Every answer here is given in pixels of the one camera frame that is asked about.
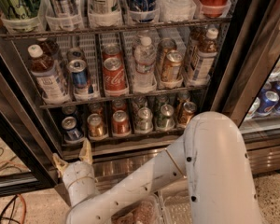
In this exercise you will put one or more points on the blue pepsi can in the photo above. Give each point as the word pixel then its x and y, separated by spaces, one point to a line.
pixel 71 111
pixel 73 133

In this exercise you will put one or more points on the gold can bottom right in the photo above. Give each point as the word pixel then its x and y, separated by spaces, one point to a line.
pixel 186 113

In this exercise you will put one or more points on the clear plastic bin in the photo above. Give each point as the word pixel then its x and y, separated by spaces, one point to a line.
pixel 146 211
pixel 175 204

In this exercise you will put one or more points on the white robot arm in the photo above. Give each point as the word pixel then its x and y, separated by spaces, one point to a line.
pixel 210 154

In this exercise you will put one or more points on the red coca-cola can middle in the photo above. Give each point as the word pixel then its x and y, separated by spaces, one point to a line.
pixel 114 77

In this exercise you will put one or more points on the clear plastic bin left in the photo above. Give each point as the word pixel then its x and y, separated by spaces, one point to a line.
pixel 146 211

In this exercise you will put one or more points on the tea bottle white cap right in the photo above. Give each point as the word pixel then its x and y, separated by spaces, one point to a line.
pixel 203 56

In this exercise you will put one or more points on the gold can shelf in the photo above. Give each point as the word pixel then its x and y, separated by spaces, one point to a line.
pixel 96 127
pixel 171 69

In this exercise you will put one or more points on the clear water bottle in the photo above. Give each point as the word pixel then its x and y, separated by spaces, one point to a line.
pixel 144 63

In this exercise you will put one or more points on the white green can bottom shelf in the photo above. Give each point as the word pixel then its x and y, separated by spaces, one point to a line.
pixel 143 122

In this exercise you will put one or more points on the red coke can bottom shelf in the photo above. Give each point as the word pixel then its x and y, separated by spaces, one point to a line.
pixel 120 123

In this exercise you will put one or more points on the gold can middle shelf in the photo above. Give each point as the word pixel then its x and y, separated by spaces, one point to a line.
pixel 171 69

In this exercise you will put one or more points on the tea bottle white cap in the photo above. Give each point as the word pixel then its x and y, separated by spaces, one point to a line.
pixel 203 56
pixel 48 76

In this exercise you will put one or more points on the tea bottle white cap left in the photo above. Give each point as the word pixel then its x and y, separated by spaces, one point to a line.
pixel 48 76

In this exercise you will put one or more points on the blue can middle shelf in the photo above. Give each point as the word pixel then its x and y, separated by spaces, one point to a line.
pixel 81 79

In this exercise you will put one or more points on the blue pepsi can rear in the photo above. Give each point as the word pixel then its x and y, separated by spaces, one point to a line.
pixel 71 111

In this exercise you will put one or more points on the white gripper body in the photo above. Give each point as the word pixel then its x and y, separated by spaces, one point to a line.
pixel 78 172

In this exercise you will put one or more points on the blue pepsi can front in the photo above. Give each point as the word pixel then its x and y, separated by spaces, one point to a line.
pixel 73 133

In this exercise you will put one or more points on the clear plastic bin right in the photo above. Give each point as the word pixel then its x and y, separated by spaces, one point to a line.
pixel 175 204

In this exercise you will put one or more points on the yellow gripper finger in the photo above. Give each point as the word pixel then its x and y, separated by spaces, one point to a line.
pixel 60 164
pixel 85 153

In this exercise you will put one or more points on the blue pepsi cans right fridge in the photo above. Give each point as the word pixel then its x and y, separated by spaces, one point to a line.
pixel 267 102

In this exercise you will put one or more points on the gold can bottom shelf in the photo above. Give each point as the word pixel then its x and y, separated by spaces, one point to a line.
pixel 96 127

